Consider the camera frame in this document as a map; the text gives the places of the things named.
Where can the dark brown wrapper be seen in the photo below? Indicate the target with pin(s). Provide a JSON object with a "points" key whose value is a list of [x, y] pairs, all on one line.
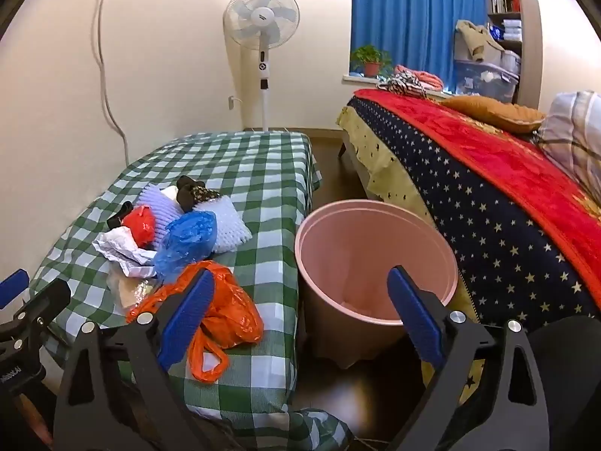
{"points": [[192, 192]]}

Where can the orange pillow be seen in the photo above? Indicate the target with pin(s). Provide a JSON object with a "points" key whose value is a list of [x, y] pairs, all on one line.
{"points": [[497, 110]]}

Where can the blue plastic bag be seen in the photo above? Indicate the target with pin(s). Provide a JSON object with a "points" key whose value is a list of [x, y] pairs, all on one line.
{"points": [[188, 239]]}

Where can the red blanket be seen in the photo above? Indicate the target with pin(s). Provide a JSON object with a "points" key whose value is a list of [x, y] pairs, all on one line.
{"points": [[493, 159]]}

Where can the clear plastic storage box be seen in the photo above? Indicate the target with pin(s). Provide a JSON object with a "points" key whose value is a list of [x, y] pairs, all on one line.
{"points": [[483, 80]]}

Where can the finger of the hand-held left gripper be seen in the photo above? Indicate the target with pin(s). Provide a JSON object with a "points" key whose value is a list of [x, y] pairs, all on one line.
{"points": [[14, 283], [44, 303]]}

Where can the black and white striped cloth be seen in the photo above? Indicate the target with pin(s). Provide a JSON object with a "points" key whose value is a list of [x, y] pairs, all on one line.
{"points": [[404, 87]]}

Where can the row of books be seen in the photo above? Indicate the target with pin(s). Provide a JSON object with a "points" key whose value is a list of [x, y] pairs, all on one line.
{"points": [[502, 4]]}

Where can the clear plastic wrapper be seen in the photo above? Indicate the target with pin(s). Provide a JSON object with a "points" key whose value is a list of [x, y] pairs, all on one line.
{"points": [[131, 291]]}

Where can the orange plastic bag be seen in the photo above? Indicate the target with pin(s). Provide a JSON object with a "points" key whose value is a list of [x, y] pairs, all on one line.
{"points": [[234, 310]]}

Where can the pink cloth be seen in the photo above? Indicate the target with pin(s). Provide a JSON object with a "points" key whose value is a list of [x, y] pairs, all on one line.
{"points": [[425, 77]]}

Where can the blue curtain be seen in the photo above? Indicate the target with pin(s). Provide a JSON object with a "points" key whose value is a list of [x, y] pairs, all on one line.
{"points": [[413, 9]]}

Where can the white standing fan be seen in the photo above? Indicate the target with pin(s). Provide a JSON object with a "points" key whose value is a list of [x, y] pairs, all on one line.
{"points": [[261, 14]]}

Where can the bed with starry blanket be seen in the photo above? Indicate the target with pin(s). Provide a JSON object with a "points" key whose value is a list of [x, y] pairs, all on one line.
{"points": [[493, 244]]}

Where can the white foam net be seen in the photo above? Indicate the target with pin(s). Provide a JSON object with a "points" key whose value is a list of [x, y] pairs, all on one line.
{"points": [[225, 225]]}

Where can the white paper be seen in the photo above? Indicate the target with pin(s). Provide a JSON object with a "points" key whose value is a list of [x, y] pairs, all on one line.
{"points": [[122, 253]]}

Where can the stack of white boxes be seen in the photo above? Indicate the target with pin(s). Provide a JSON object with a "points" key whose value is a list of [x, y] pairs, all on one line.
{"points": [[509, 29]]}

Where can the green checked tablecloth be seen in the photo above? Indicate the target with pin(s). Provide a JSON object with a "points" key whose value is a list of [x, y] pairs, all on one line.
{"points": [[263, 188]]}

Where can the red plastic bag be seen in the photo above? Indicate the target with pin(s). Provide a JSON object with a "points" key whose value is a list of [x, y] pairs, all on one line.
{"points": [[139, 225]]}

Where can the plaid pillow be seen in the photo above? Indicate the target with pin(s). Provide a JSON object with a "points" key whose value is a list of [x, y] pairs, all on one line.
{"points": [[573, 136]]}

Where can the yellow star bed skirt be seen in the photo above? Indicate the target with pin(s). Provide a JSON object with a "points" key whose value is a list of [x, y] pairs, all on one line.
{"points": [[375, 150]]}

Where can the potted green plant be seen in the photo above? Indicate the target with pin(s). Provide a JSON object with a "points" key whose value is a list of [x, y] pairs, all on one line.
{"points": [[371, 56]]}

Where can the lilac foam net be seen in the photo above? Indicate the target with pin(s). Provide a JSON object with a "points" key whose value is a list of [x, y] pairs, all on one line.
{"points": [[159, 206]]}

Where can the beige jacket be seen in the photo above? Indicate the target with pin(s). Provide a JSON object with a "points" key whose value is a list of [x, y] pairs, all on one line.
{"points": [[474, 37]]}

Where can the black plastic piece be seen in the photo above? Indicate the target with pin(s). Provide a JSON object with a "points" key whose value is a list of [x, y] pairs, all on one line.
{"points": [[117, 216]]}

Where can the pink plastic bin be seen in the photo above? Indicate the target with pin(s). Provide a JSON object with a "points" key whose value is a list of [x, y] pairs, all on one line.
{"points": [[357, 263]]}

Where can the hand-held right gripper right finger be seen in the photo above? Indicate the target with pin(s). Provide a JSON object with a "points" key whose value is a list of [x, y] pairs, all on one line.
{"points": [[418, 319]]}

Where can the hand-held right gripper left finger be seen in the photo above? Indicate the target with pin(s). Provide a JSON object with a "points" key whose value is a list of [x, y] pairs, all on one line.
{"points": [[188, 319]]}

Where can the wooden bookshelf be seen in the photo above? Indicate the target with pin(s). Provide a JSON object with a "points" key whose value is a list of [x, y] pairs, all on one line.
{"points": [[530, 33]]}

